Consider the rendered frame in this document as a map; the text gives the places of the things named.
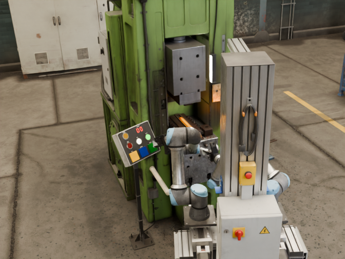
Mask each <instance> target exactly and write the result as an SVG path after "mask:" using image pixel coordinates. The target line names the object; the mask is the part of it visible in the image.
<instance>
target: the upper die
mask: <svg viewBox="0 0 345 259"><path fill-rule="evenodd" d="M167 94H168V95H169V96H170V97H172V98H173V99H174V100H175V101H176V102H177V103H178V104H179V105H184V104H190V103H196V102H201V92H200V91H198V92H193V93H190V94H183V95H182V94H181V93H180V95H178V96H173V95H172V94H171V93H170V92H169V91H168V90H167Z"/></svg>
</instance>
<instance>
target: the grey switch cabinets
mask: <svg viewBox="0 0 345 259"><path fill-rule="evenodd" d="M8 3H9V8H10V13H11V18H12V22H13V28H14V33H15V38H16V43H17V50H18V53H19V56H20V62H21V69H22V72H23V76H24V79H28V78H36V77H44V76H53V75H61V74H66V73H74V72H83V71H91V70H99V69H102V60H101V51H100V44H98V37H99V33H98V31H100V30H106V21H105V12H106V11H108V9H107V0H8Z"/></svg>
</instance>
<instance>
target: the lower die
mask: <svg viewBox="0 0 345 259"><path fill-rule="evenodd" d="M176 115H178V114H174V115H173V116H170V117H169V119H171V120H172V121H173V122H174V123H175V125H176V126H177V127H187V126H186V125H185V124H184V123H183V122H182V121H181V120H180V119H179V118H178V117H177V116H176ZM179 115H180V116H181V117H183V119H184V120H185V121H186V122H187V123H188V124H189V125H190V126H191V127H193V128H195V129H197V130H198V131H199V132H200V133H201V130H200V129H199V128H198V127H197V126H196V125H195V124H194V123H192V121H190V119H188V117H187V116H186V115H185V114H184V113H183V114H179Z"/></svg>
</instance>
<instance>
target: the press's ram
mask: <svg viewBox="0 0 345 259"><path fill-rule="evenodd" d="M185 38H186V41H185V42H182V43H172V42H170V41H169V39H164V42H165V58H166V80H167V90H168V91H169V92H170V93H171V94H172V95H173V96H178V95H180V93H181V94H182V95H183V94H190V93H195V92H198V91H205V90H206V61H205V45H203V44H202V43H200V42H198V41H196V40H194V39H193V38H191V37H189V36H185Z"/></svg>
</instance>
